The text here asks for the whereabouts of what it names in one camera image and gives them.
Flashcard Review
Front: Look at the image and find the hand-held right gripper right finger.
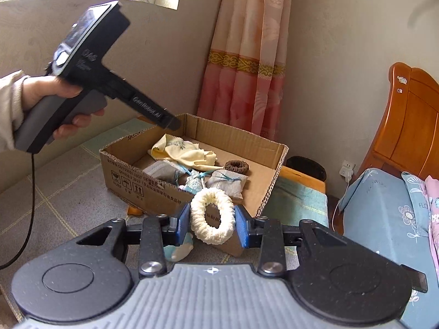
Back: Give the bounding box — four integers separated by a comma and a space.
234, 205, 350, 277

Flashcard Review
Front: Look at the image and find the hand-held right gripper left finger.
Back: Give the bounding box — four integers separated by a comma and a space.
76, 202, 191, 278

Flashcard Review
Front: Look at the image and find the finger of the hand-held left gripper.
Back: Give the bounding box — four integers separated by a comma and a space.
159, 109, 182, 131

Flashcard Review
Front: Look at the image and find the white fluffy scrunchie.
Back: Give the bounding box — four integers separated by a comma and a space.
190, 187, 237, 245

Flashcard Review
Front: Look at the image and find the pale yellow cloth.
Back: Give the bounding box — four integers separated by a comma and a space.
148, 134, 218, 172

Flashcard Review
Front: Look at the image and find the grey woven pouch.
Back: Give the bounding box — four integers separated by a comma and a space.
142, 160, 186, 183

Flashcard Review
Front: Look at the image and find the cardboard box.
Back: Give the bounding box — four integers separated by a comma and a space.
99, 113, 289, 257

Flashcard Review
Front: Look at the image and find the person's left forearm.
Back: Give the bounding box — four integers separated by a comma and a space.
0, 70, 32, 152

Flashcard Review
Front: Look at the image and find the pale teal soft cloth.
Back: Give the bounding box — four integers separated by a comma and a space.
164, 238, 193, 263

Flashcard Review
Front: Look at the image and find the person's left hand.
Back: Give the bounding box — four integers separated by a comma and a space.
21, 75, 105, 141

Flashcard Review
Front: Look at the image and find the light blue knitted pouch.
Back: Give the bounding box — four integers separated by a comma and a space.
180, 169, 208, 194

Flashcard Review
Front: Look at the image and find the brown scrunchie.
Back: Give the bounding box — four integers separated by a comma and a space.
224, 159, 250, 175

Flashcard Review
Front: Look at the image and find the pink patterned curtain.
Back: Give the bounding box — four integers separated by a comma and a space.
197, 0, 294, 141

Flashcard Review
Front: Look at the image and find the black waste bin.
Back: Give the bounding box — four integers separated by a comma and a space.
286, 156, 326, 182

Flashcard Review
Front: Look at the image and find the green grey checked sheet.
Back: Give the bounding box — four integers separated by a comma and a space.
0, 118, 330, 316

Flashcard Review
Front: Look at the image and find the blue floral bedsheet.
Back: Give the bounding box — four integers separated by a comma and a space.
338, 168, 439, 329

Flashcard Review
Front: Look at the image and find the blue floral pillow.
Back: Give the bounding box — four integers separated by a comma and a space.
401, 172, 439, 247

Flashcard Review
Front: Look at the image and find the pink floral cloth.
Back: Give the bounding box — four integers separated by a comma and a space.
424, 175, 439, 257

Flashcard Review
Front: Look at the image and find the wooden headboard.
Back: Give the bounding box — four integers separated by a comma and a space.
360, 62, 439, 182

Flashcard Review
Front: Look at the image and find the grey sachet with teal string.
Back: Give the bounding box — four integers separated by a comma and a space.
205, 169, 248, 199

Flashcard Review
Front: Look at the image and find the white charger cable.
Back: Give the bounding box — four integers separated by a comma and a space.
331, 177, 351, 227

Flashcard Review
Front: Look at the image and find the white wall socket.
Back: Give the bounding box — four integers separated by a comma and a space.
339, 160, 355, 179

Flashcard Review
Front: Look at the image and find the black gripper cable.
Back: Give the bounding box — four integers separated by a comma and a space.
0, 152, 35, 270

